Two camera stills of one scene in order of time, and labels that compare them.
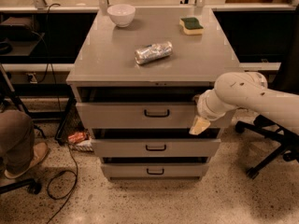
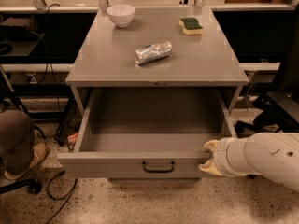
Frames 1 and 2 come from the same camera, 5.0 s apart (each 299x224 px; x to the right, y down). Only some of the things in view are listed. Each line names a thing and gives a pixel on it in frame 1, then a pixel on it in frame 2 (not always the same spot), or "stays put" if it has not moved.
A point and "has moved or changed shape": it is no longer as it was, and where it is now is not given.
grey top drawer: x=145 y=115 has moved or changed shape
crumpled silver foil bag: x=153 y=52 stays put
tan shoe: x=40 y=150 stays put
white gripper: x=203 y=107 -> x=221 y=156
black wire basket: x=71 y=122 stays put
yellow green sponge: x=191 y=25 stays put
